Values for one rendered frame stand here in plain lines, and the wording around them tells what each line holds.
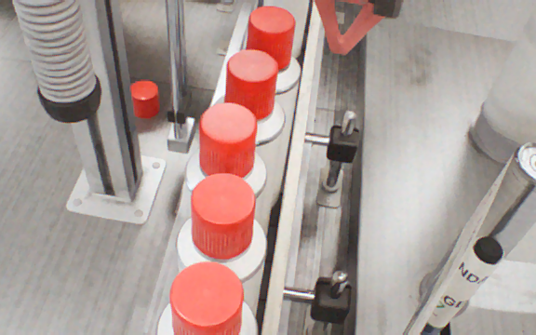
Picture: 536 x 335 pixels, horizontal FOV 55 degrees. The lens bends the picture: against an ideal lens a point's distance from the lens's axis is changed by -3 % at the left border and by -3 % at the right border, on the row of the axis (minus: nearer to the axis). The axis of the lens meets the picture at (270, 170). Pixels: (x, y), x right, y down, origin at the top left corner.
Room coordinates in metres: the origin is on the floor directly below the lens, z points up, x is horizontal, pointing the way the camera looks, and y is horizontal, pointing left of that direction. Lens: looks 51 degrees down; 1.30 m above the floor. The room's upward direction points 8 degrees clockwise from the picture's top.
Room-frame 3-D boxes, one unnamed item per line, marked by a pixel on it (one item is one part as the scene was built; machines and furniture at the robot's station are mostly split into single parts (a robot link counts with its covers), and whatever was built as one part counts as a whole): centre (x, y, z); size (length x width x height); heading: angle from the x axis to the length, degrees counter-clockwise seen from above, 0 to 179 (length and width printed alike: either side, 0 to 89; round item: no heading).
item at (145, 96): (0.45, 0.16, 0.85); 0.03 x 0.03 x 0.03
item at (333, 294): (0.20, -0.05, 0.89); 0.06 x 0.03 x 0.12; 88
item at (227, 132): (0.21, 0.03, 0.98); 0.05 x 0.05 x 0.20
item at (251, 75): (0.26, 0.02, 0.98); 0.05 x 0.05 x 0.20
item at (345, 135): (0.37, -0.07, 0.89); 0.03 x 0.03 x 0.12; 88
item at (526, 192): (0.23, -0.17, 0.97); 0.05 x 0.05 x 0.19
